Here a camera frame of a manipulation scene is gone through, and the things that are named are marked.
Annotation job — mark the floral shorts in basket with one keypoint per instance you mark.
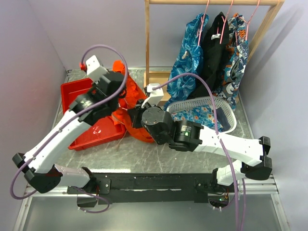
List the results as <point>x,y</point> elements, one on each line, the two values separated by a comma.
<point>201,114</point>

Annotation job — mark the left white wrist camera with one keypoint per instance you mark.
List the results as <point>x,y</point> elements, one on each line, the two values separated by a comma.
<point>93,68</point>

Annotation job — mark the aluminium rail frame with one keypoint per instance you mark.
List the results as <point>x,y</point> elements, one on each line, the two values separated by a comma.
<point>56,210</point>

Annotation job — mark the wooden clothes rack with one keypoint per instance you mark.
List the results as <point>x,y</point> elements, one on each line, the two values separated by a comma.
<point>151,55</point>

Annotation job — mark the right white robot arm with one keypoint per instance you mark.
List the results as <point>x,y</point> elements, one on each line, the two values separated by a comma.
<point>250,156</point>

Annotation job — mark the white plastic basket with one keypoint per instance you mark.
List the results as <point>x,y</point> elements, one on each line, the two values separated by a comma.
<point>193,103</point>

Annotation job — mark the blue patterned shorts hanging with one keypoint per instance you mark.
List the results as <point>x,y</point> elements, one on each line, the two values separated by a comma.
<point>189,60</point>

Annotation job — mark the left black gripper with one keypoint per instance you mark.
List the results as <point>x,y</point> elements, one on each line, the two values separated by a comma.
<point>96,85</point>

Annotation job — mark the orange blue patterned shorts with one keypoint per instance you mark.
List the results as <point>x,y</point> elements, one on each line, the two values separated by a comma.
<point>237,52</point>

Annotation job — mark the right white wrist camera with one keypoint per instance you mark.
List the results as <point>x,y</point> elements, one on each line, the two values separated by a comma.
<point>153,96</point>

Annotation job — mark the red plastic tray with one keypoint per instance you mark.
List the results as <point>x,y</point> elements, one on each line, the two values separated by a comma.
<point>105,130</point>

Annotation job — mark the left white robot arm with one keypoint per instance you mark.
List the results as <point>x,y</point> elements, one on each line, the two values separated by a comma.
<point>39,164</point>

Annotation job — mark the dark blue cloth in basket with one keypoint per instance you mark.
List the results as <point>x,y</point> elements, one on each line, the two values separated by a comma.
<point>222,119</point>

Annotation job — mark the black base bar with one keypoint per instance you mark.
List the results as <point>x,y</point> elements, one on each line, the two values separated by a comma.
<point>112,188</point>

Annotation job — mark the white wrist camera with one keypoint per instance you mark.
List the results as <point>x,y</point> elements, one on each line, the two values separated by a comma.
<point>153,96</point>
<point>93,68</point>

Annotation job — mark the black shorts hanging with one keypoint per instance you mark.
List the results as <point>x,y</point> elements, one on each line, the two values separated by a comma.
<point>215,55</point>

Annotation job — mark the pink hanger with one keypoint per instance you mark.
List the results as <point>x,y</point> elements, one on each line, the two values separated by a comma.
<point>199,32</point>
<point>225,21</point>
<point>249,21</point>

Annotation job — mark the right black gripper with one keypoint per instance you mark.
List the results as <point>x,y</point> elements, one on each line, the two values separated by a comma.
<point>134,114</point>

